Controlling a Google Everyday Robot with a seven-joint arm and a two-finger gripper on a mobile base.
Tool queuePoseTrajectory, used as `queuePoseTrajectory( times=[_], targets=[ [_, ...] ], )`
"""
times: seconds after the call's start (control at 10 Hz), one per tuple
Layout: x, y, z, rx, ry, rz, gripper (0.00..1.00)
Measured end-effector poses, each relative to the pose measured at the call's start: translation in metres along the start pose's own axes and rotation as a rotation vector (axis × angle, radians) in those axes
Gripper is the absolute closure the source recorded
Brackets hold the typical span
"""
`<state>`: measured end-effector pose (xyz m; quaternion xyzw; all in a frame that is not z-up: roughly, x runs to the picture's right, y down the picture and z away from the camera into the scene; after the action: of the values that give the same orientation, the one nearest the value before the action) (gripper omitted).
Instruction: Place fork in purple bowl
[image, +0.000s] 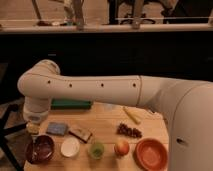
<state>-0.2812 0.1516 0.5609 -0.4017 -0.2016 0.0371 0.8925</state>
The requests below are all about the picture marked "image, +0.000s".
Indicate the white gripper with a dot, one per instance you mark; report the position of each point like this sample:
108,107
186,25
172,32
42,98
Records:
32,128

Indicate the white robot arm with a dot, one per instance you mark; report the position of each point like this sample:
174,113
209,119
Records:
187,105

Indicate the purple bowl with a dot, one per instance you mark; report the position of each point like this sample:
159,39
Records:
40,150

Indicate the white bowl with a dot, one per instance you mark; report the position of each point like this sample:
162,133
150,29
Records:
70,147

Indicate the orange bowl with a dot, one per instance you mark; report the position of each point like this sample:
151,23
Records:
150,155

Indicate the blue sponge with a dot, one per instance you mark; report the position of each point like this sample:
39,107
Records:
59,129

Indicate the black chair base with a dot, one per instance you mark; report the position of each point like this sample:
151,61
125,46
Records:
6,131

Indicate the green rectangular box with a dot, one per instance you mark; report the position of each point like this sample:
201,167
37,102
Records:
70,104

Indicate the brown wooden block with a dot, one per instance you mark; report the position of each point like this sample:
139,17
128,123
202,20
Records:
83,135

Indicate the green cup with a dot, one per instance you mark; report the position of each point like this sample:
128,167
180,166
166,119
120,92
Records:
96,150

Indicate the dark grape bunch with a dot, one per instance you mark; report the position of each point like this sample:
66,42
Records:
124,129

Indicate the red yellow apple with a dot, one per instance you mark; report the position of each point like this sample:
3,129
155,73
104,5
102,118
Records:
121,148

